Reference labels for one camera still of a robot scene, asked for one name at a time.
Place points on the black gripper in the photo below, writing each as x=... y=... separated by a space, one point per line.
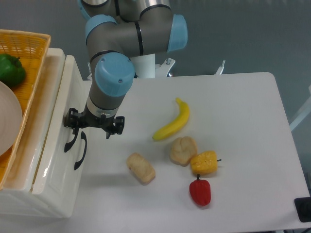
x=76 y=120

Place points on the black top drawer handle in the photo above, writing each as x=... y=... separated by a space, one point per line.
x=69 y=145

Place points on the black drawer handle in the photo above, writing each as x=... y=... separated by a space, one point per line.
x=69 y=145
x=82 y=152

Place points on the white drawer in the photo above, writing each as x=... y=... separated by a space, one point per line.
x=53 y=145

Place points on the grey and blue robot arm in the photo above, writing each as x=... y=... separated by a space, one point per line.
x=115 y=32

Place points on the white drawer cabinet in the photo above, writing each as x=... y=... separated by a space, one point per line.
x=29 y=204

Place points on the rectangular bread loaf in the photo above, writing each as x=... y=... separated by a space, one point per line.
x=141 y=168

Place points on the beige round plate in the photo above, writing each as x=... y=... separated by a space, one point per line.
x=10 y=118

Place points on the yellow banana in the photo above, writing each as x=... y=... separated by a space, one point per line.
x=176 y=125

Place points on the round bread roll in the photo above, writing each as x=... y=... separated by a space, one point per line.
x=182 y=150

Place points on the green bell pepper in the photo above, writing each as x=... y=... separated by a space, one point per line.
x=12 y=73

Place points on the orange woven basket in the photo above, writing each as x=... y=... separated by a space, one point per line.
x=32 y=49

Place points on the yellow bell pepper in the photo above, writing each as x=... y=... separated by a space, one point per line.
x=204 y=163

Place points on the red bell pepper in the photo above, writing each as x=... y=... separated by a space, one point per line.
x=200 y=191

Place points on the black device at table edge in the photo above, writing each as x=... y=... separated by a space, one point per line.
x=303 y=208

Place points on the black lower drawer handle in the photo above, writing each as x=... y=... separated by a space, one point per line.
x=82 y=152

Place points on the white metal frame right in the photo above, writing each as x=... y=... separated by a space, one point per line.
x=301 y=114

